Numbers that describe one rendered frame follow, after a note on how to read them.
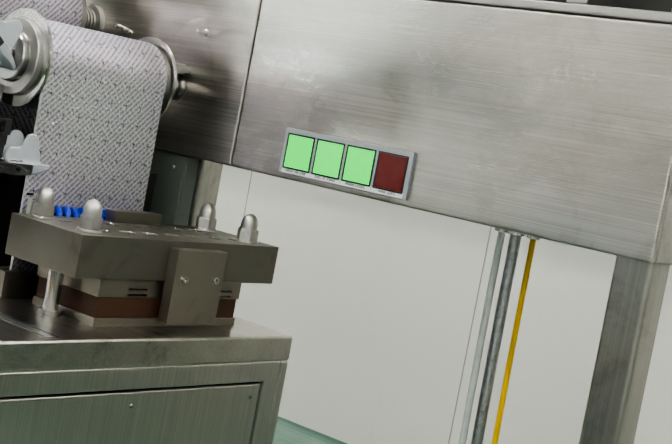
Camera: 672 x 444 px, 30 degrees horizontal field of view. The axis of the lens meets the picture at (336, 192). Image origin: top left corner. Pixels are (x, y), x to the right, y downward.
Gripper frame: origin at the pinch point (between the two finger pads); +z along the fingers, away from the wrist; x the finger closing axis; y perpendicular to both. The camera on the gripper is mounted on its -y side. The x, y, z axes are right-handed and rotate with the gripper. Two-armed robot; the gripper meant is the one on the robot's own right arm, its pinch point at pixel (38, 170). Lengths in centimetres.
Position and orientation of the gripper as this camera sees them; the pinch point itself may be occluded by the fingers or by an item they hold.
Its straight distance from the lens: 190.9
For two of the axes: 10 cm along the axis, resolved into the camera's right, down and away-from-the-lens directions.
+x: -7.6, -1.8, 6.3
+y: 1.9, -9.8, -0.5
